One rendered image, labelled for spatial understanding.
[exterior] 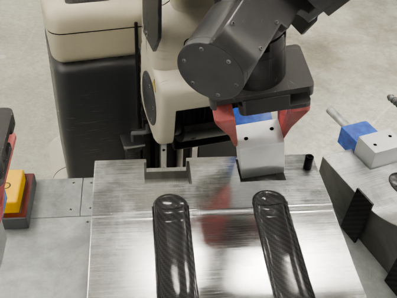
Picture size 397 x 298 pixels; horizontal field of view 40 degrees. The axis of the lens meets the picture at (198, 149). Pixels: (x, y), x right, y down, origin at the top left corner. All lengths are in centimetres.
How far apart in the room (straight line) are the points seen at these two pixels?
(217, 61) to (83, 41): 79
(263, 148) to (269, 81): 10
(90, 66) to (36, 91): 120
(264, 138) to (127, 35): 66
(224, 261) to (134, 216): 11
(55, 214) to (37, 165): 132
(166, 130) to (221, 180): 39
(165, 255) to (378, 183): 30
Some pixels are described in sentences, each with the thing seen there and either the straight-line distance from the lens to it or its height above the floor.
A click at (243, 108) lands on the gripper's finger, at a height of 100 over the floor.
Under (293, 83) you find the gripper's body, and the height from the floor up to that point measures 103.
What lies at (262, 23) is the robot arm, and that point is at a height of 112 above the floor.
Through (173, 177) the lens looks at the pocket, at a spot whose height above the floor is 87.
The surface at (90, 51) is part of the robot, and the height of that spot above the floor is 72.
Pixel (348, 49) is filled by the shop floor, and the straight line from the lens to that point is 287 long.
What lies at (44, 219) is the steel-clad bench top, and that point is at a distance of 71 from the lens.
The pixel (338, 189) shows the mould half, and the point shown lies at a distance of 72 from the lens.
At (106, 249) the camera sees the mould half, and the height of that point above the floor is 89.
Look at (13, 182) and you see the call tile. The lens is 71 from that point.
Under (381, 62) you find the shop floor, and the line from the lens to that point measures 281.
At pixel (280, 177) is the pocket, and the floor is 87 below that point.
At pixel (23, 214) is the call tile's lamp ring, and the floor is 82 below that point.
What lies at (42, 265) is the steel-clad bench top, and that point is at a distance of 66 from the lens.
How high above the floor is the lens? 131
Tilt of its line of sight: 39 degrees down
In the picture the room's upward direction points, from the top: 3 degrees clockwise
